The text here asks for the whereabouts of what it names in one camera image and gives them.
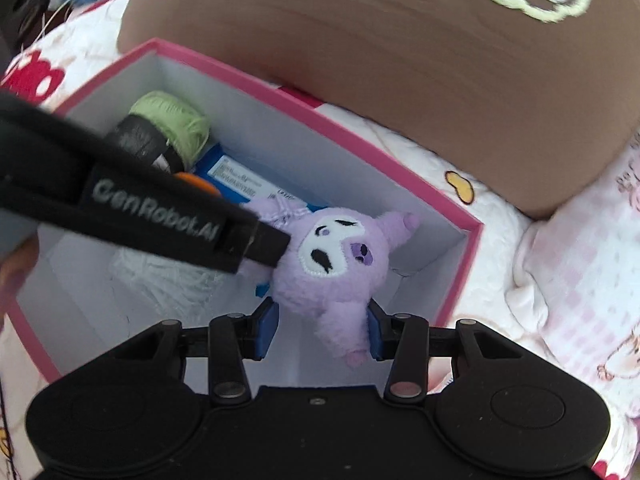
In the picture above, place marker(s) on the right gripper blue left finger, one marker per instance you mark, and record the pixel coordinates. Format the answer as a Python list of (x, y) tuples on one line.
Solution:
[(232, 339)]

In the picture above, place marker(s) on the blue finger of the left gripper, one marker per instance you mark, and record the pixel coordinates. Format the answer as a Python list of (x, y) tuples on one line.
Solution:
[(267, 245)]

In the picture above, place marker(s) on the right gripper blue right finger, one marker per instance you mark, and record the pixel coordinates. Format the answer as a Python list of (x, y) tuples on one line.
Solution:
[(403, 339)]

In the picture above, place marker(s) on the blue wet wipes pack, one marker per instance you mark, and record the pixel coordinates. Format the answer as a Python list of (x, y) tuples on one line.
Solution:
[(241, 185)]

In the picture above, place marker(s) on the purple plush toy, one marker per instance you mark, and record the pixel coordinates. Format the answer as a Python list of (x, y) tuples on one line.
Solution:
[(336, 260)]

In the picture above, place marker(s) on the clear box of floss picks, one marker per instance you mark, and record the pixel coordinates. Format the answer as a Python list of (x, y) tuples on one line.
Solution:
[(167, 284)]

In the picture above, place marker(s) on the orange makeup sponge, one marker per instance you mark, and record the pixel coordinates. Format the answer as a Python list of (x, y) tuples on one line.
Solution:
[(199, 183)]

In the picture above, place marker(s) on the green yarn ball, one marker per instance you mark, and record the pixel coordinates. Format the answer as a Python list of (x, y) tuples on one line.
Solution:
[(162, 131)]

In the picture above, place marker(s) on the person's left hand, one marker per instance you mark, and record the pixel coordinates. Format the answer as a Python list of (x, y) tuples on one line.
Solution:
[(15, 268)]

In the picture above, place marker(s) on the pink cardboard box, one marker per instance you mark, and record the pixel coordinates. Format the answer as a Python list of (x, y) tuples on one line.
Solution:
[(71, 309)]

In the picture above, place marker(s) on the pink checkered cartoon pillow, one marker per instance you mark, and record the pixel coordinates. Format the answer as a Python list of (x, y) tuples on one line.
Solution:
[(576, 278)]

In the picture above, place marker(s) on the brown embroidered pillow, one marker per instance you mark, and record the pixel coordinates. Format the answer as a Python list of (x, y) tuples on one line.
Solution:
[(532, 97)]

